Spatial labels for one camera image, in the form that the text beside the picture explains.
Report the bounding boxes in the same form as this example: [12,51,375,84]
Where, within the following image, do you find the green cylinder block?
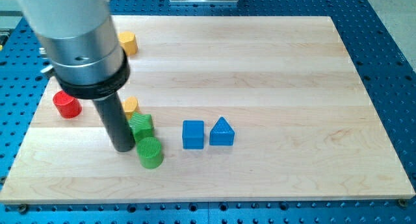
[136,137,164,169]

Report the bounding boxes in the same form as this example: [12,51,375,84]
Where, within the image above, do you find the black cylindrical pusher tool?
[92,92,135,152]

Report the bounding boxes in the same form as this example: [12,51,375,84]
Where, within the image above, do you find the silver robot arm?
[17,0,129,99]

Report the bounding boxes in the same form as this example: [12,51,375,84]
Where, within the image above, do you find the blue cube block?
[182,120,204,149]

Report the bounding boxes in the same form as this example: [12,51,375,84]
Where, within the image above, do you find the blue triangle block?
[209,117,235,146]

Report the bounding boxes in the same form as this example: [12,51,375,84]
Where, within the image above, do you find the wooden board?
[1,16,415,204]

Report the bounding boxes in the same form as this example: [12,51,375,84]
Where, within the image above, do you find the green star block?
[128,113,154,143]

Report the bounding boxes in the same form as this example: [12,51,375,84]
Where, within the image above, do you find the yellow heart block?
[122,96,140,120]

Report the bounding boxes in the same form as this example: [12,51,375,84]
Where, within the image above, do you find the yellow hexagon block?
[118,31,138,56]

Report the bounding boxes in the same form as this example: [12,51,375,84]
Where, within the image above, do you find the red cylinder block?
[53,90,82,119]

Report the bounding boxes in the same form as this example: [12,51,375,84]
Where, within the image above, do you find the blue perforated metal table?
[1,0,415,223]

